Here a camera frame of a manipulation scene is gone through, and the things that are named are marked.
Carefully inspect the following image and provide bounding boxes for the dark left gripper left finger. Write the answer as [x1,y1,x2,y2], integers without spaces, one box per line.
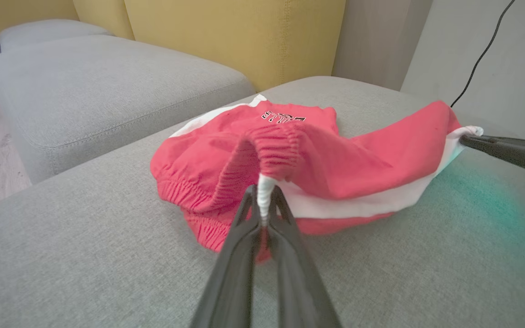
[190,184,262,328]

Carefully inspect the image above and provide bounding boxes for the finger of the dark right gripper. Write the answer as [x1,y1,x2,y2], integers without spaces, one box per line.
[460,134,525,179]

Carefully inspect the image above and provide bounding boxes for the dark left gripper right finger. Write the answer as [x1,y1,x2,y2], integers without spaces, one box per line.
[267,185,342,328]

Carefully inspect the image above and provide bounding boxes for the red white basketball shorts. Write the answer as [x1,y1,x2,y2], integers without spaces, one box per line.
[149,93,484,263]

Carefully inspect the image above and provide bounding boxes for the large grey sofa seat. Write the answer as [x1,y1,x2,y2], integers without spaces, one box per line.
[0,75,525,328]

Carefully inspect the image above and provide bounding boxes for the long grey sofa seat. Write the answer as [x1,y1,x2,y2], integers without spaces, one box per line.
[0,34,257,185]

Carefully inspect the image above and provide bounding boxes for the yellow sofa back cushion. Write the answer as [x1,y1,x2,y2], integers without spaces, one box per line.
[0,0,80,35]
[72,0,135,41]
[124,0,346,93]

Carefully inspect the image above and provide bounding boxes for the grey sofa pillow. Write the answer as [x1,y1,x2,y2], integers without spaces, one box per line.
[0,19,111,52]

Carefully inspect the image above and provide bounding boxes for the thin black wall cable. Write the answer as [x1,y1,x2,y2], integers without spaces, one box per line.
[449,0,517,109]

